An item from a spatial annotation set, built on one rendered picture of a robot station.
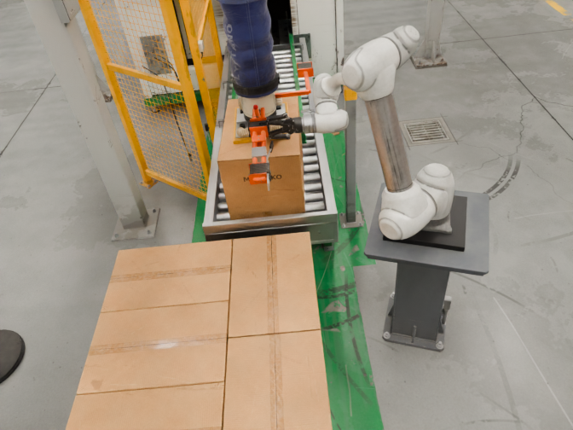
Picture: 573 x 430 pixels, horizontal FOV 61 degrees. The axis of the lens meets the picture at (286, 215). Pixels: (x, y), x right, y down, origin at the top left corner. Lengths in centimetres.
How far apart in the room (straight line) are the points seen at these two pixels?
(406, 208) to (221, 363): 96
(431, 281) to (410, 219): 53
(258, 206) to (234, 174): 23
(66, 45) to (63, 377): 177
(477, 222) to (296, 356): 98
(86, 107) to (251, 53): 118
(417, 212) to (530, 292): 132
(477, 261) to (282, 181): 97
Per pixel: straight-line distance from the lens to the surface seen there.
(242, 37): 227
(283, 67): 415
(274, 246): 243
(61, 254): 368
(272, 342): 208
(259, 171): 198
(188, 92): 296
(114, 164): 327
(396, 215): 189
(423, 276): 234
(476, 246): 218
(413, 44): 183
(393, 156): 183
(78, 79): 301
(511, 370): 276
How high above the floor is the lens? 227
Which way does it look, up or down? 42 degrees down
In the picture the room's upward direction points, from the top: 7 degrees counter-clockwise
